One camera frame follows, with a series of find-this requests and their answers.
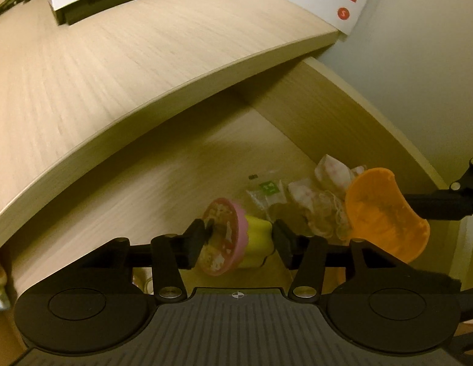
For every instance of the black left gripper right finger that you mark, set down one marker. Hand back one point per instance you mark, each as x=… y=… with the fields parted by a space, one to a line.
x=370 y=297

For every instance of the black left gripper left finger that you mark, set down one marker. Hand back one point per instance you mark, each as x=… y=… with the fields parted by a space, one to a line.
x=107 y=296

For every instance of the orange plastic bowl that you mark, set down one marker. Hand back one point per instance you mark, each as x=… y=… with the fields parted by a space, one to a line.
x=378 y=212

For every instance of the pink yellow cupcake toy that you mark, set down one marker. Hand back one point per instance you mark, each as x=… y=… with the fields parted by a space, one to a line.
x=237 y=240

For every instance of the wooden desk drawer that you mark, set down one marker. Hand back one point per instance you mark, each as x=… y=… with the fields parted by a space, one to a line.
x=278 y=123

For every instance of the clear plastic wrapper pile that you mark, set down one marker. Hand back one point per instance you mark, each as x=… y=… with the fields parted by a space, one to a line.
x=315 y=206

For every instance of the green label sachet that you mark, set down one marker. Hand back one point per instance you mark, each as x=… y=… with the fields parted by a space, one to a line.
x=266 y=193

